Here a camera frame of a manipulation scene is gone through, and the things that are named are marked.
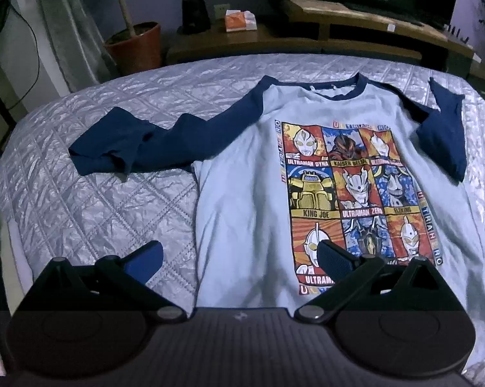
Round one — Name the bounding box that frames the blue raglan graphic shirt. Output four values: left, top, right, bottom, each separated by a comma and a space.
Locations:
69, 74, 485, 362

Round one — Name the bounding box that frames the silver quilted bedspread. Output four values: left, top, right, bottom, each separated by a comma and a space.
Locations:
0, 52, 485, 385

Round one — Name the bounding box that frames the wooden TV stand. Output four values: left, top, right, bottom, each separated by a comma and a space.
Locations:
165, 0, 485, 83

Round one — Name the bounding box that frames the orange tissue box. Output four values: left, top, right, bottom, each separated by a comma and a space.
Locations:
225, 10, 257, 32

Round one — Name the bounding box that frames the white wall socket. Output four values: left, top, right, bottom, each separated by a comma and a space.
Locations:
214, 4, 231, 20

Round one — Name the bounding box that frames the black speaker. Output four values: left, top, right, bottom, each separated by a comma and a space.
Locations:
177, 0, 212, 36

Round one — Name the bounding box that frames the potted tree in red pot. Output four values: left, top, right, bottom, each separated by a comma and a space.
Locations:
104, 0, 161, 75

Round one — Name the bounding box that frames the grey curtain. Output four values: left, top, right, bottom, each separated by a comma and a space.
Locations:
38, 0, 115, 92

